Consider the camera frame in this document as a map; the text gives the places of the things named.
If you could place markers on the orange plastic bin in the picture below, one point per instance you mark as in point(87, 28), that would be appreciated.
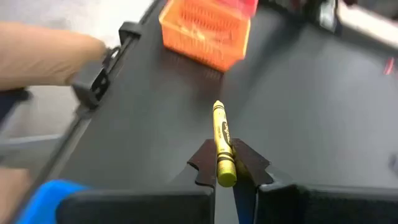
point(205, 34)

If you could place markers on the yellow crayon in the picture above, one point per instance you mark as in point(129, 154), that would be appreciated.
point(224, 140)

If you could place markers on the blue plastic bin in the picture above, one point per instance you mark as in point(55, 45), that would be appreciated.
point(43, 202)

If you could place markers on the person's forearm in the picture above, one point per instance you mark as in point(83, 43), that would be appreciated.
point(46, 56)

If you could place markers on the black metal table frame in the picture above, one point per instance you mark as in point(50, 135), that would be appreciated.
point(93, 84)

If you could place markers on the person's leg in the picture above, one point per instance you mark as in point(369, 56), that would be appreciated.
point(12, 193)

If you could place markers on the pink plastic bin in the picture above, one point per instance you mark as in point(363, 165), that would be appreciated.
point(239, 6)

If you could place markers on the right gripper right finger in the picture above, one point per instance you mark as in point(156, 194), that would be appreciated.
point(326, 207)

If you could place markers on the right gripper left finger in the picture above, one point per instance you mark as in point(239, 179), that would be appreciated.
point(140, 208)

